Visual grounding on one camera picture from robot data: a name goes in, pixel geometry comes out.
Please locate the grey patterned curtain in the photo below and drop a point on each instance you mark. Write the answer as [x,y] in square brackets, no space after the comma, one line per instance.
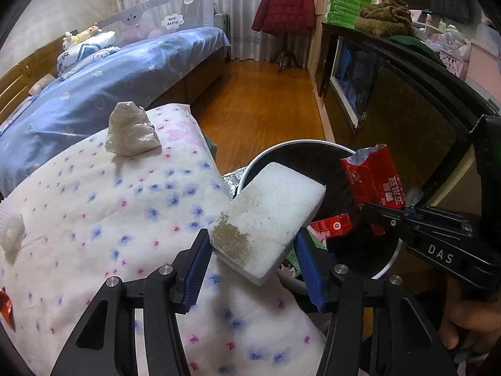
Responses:
[235,0]

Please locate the red padded jacket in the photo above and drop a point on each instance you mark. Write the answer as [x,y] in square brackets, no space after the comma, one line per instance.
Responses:
[283,6]

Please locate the white plastic bag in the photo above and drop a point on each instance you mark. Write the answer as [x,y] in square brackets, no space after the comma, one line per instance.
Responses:
[131,133]

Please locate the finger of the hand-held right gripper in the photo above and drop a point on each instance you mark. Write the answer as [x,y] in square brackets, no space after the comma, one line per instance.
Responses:
[430,223]
[487,156]

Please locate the wooden wardrobe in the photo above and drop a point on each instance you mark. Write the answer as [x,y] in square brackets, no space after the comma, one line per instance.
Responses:
[319,47]

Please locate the pink plush toy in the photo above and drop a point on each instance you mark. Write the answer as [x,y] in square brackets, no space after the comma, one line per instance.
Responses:
[137,33]

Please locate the grey bed guard rail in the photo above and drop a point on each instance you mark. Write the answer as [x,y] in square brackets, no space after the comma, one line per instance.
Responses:
[156,8]

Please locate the yellow plush toy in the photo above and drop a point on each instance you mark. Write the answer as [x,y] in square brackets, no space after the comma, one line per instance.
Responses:
[89,33]

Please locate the stack of green tissue packs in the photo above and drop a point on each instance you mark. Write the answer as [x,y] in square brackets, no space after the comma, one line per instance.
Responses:
[346,6]

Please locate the person's right hand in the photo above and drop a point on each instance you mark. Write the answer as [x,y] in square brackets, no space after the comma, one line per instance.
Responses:
[469,321]

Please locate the black tv cabinet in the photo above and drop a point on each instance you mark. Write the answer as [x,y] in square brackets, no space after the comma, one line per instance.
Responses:
[411,105]

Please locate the folded printed quilt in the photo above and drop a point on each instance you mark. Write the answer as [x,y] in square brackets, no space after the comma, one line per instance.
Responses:
[86,55]

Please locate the red snack wrapper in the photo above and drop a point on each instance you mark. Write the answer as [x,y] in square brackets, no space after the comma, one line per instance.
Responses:
[372,176]

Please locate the white foam fruit net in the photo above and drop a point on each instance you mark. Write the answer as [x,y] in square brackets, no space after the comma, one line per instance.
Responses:
[9,235]

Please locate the silver suitcase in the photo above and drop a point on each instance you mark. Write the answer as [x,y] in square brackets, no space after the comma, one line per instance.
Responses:
[221,23]

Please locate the red snack packets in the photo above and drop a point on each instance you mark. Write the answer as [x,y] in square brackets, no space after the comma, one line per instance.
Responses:
[332,225]

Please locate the dark wooden coat rack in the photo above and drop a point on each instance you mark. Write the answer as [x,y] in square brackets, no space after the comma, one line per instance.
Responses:
[285,51]

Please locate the bed with blue sheet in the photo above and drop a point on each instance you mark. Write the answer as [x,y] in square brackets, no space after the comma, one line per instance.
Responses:
[117,78]

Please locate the white plush toy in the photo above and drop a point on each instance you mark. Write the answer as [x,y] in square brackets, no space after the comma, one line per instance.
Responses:
[70,41]

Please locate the dark green cap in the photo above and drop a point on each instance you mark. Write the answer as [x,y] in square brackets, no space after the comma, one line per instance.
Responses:
[411,45]

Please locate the brown wooden headboard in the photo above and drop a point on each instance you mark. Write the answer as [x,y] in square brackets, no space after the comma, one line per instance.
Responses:
[23,74]

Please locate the white foam block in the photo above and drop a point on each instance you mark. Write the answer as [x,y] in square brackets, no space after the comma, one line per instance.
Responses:
[266,211]

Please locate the pink patterned basket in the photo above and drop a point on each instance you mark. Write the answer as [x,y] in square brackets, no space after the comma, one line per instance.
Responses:
[454,64]

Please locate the white bin with black liner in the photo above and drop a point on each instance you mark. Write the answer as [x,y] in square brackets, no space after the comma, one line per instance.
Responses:
[364,258]

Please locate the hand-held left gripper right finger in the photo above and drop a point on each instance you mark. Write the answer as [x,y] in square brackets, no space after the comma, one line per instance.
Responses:
[309,274]

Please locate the brown knitted cloth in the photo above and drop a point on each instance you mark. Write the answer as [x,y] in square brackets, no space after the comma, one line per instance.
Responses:
[385,15]

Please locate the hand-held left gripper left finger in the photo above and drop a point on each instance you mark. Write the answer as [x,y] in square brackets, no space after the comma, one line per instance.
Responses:
[195,270]

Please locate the small pink pillow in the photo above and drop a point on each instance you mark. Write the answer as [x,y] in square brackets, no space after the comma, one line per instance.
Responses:
[41,85]

